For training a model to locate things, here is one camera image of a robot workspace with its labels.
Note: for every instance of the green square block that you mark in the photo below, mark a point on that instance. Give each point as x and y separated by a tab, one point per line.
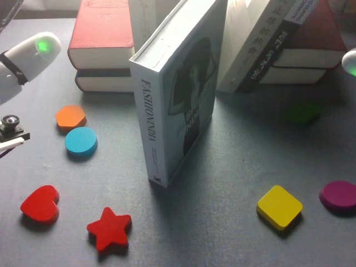
303	111

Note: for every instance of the grey book with Chinese text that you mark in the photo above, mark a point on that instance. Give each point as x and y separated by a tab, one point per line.
262	41

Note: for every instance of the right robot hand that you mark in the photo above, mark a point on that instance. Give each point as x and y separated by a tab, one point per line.
350	62

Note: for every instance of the orange hexagon block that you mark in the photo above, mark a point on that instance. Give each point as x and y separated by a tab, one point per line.
71	116

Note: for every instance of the Fashion India white book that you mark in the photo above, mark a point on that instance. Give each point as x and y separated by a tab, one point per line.
151	116

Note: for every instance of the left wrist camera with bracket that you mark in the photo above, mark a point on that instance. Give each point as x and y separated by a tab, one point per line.
11	122

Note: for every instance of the red hardcover book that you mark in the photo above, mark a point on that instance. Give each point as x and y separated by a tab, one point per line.
320	36
103	25

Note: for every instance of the grey table cloth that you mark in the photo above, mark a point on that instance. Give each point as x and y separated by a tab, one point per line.
236	167

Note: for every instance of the black-and-white spine book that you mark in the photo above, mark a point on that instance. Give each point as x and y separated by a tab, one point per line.
267	66

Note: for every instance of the magenta round block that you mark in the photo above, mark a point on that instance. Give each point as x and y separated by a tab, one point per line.
340	196

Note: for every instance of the red heart block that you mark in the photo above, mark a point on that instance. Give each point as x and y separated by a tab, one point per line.
39	204

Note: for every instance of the dark-cover hardcover book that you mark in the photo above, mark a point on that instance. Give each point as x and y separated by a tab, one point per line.
294	75
105	82

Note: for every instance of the blue round block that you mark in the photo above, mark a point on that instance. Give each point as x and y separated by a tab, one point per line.
80	142

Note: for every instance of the yellow square block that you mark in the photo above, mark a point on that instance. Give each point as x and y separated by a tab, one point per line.
279	207

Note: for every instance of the red star block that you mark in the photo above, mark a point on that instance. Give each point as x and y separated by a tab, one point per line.
108	229

